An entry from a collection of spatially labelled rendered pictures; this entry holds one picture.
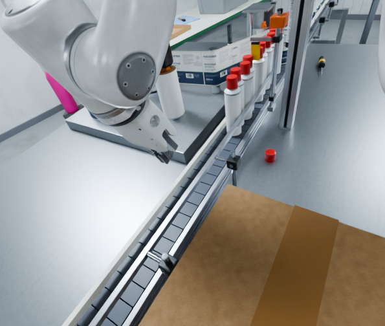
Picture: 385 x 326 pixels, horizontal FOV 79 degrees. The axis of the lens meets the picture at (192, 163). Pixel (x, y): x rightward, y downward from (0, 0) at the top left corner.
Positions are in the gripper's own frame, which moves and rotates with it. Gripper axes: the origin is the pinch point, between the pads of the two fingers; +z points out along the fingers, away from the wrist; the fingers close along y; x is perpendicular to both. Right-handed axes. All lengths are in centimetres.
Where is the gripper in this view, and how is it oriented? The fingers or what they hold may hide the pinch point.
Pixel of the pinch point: (164, 152)
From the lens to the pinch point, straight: 49.5
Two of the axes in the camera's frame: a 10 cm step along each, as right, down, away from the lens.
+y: -8.5, -2.5, 4.6
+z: 3.2, 4.5, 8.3
